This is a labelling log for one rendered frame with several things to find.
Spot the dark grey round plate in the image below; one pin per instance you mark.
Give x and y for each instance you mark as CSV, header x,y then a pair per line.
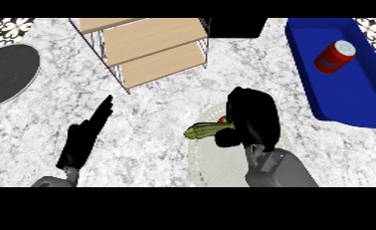
x,y
14,71

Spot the small red and green object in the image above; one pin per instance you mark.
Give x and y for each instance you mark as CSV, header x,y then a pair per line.
x,y
222,119

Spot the green squash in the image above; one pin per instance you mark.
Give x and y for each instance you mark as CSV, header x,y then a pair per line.
x,y
205,130

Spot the red soda can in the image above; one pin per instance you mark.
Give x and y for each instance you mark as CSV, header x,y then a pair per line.
x,y
334,57

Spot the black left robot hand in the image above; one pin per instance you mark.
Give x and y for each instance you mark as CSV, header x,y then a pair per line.
x,y
84,134

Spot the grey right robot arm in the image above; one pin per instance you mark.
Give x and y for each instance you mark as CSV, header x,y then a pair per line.
x,y
275,169

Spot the white oval placemat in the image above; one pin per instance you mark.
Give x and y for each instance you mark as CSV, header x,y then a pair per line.
x,y
215,161

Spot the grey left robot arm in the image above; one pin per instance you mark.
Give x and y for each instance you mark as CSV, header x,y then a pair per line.
x,y
59,179

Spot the blue tray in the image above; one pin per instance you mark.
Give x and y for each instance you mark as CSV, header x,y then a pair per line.
x,y
337,74

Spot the black appliance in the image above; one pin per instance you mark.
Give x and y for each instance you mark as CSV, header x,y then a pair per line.
x,y
237,27

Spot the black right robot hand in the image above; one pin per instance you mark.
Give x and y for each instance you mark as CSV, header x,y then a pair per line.
x,y
253,117

